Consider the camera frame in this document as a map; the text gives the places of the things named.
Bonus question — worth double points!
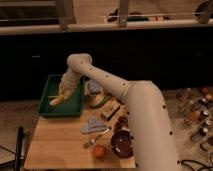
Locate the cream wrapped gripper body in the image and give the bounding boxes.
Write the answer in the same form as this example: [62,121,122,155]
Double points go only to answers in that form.
[59,69,82,99]

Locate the yellow banana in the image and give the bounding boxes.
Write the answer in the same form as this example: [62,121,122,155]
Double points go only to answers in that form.
[49,95,64,106]

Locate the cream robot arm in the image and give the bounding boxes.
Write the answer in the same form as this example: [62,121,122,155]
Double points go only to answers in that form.
[60,53,181,171]

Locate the blue grey cloth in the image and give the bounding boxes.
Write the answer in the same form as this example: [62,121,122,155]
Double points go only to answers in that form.
[87,80,101,95]

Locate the green plastic tray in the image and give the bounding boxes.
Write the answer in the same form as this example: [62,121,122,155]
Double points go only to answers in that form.
[38,74,85,118]

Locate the green cucumber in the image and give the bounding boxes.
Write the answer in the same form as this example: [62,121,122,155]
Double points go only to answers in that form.
[90,95,111,109]

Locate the dark rectangular block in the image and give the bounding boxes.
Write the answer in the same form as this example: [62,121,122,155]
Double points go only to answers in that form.
[101,102,120,121]

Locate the grey folded cloth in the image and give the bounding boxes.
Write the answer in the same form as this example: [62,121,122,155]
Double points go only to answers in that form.
[80,116,108,134]

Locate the metal fork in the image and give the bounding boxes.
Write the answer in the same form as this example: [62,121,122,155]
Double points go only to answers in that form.
[83,127,111,149]

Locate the dark grape bunch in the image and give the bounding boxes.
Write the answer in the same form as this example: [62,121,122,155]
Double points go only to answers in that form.
[115,116,128,130]

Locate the orange tomato fruit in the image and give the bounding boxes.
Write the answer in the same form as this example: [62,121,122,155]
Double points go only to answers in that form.
[92,145,107,160]

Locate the dark red bowl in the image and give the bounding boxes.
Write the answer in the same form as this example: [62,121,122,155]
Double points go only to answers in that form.
[111,130,133,158]

